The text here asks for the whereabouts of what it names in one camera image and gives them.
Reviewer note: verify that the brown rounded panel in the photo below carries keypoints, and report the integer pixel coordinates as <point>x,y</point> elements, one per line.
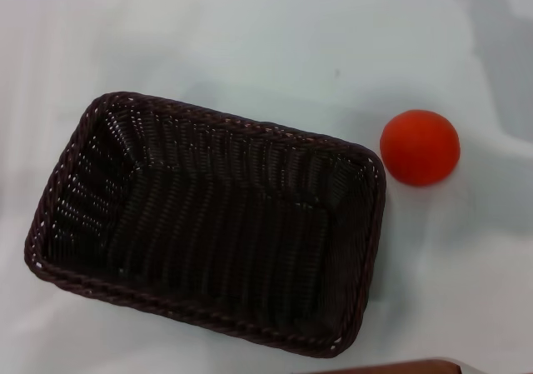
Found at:
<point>391,367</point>

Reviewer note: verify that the red toy fruit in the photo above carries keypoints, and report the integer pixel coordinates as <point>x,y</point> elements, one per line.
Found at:
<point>419,148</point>

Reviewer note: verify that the dark brown woven basket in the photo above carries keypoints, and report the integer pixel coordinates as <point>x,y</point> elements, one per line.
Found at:
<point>216,224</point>

